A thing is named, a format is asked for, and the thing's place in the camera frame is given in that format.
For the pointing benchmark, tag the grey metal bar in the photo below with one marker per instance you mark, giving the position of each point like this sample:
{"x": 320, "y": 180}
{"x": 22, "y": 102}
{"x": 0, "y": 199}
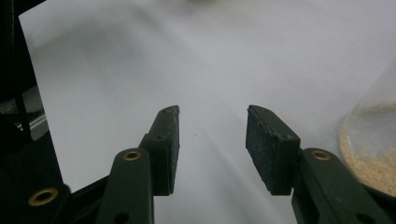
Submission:
{"x": 35, "y": 126}

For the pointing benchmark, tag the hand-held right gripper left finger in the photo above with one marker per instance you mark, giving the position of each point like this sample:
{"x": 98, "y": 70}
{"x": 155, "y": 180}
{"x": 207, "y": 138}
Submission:
{"x": 165, "y": 149}

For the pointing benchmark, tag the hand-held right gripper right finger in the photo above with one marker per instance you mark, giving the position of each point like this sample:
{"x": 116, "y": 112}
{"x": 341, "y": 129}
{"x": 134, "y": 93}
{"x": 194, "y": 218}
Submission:
{"x": 272, "y": 149}

